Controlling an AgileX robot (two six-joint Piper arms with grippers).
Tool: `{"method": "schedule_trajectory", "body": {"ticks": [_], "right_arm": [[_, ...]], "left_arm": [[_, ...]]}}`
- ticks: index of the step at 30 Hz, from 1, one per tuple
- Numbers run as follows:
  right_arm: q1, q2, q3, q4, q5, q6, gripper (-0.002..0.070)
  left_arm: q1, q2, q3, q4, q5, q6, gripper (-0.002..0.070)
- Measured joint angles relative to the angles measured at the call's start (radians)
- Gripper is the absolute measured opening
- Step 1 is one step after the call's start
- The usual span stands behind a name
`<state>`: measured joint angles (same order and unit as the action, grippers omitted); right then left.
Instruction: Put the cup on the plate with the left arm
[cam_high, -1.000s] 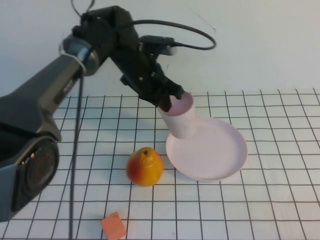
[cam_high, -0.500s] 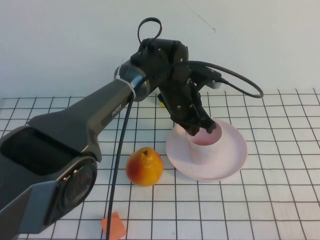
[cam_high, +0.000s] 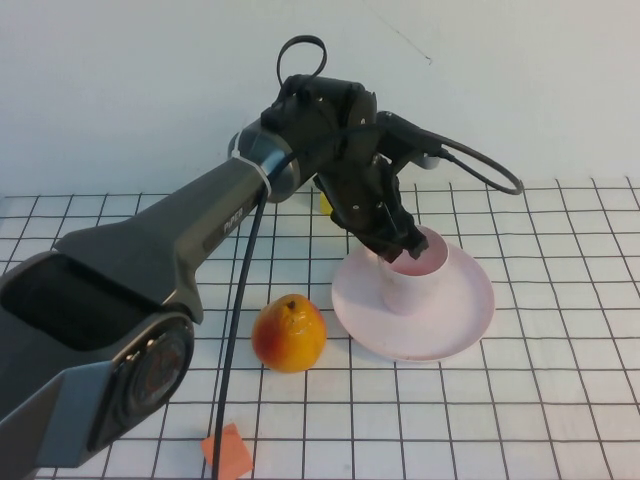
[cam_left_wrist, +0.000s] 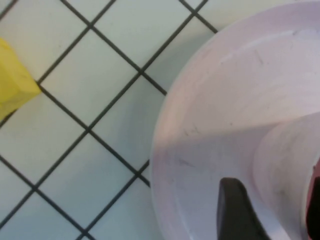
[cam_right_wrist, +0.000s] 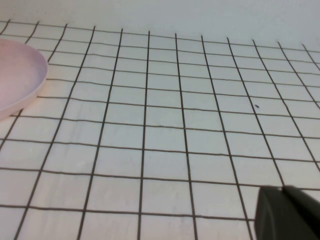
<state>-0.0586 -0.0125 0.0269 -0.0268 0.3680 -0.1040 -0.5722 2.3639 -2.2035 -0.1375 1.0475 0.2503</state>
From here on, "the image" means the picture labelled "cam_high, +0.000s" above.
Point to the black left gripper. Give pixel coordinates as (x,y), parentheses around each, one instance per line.
(362,200)

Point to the pink plastic cup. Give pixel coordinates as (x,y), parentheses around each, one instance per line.
(410,290)

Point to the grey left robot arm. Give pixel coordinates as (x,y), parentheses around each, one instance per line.
(150,235)

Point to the pink plastic plate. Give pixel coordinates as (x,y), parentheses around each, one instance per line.
(450,320)

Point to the yellow cube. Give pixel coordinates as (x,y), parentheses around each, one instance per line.
(325,204)

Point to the orange mango fruit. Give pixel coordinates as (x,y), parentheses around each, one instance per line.
(290,335)

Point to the white zip tie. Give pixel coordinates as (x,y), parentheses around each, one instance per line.
(252,167)

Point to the white black-grid table mat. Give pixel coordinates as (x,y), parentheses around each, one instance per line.
(550,350)

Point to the orange paper square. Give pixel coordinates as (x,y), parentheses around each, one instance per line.
(232,447)

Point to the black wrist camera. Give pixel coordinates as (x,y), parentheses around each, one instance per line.
(405,132)

